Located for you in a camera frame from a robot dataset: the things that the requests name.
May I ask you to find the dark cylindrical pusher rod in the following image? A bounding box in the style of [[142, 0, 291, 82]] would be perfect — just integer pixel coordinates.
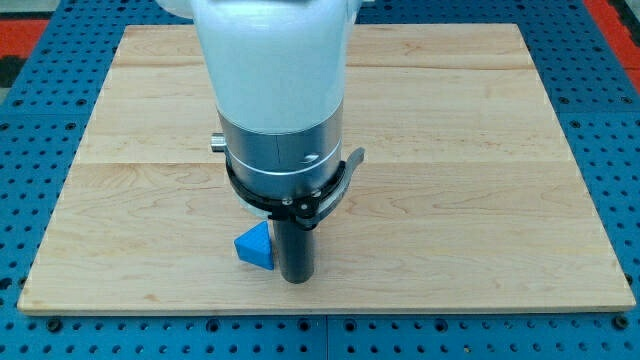
[[272, 221, 315, 284]]

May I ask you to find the blue triangle block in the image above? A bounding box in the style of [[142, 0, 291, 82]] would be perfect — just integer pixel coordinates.
[[234, 221, 275, 271]]

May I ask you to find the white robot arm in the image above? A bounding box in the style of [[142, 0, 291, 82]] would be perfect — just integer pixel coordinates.
[[158, 0, 365, 283]]

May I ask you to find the wooden board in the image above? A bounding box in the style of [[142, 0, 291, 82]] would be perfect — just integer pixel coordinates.
[[18, 24, 636, 316]]

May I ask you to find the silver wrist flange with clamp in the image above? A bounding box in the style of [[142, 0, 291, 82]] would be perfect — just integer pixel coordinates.
[[219, 108, 365, 231]]

